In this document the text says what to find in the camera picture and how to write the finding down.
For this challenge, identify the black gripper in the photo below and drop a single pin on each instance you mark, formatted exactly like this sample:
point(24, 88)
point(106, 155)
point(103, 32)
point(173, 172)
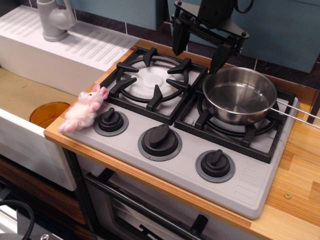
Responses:
point(211, 21)

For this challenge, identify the stainless steel pot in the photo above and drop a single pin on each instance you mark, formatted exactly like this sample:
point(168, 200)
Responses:
point(242, 96)

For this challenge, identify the black left burner grate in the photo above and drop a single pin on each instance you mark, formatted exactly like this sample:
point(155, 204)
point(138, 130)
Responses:
point(150, 86)

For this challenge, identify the black burner grate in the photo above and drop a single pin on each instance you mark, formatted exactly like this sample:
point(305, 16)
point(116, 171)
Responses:
point(150, 86)
point(263, 141)

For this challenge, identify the grey toy stove top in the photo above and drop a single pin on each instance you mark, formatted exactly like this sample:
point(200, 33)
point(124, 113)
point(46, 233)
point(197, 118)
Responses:
point(245, 193)

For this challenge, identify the black middle stove knob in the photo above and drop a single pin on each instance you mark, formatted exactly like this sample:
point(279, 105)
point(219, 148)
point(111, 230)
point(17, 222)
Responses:
point(160, 143)

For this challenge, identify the black stove knob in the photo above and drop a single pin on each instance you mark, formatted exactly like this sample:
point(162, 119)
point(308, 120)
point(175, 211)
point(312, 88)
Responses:
point(111, 123)
point(215, 166)
point(160, 143)

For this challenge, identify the black right burner grate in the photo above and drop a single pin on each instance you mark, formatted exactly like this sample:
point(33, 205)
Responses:
point(263, 141)

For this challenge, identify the black left stove knob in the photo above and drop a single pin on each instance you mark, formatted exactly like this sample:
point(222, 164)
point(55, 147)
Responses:
point(111, 123)

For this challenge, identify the black right stove knob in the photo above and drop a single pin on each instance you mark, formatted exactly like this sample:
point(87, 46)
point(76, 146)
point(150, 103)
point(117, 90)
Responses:
point(215, 166)

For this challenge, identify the pink plush toy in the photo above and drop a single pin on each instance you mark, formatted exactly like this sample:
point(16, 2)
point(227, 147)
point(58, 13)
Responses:
point(83, 113)

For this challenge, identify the grey toy faucet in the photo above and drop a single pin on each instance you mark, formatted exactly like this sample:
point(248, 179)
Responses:
point(55, 22)

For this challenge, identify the white toy sink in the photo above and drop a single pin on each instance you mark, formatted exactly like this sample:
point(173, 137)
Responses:
point(34, 72)

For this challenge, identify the orange plastic bowl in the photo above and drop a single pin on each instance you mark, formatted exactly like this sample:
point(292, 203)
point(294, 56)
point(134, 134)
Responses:
point(45, 114)

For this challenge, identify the toy oven door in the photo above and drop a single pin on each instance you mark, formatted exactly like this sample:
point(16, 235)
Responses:
point(137, 212)

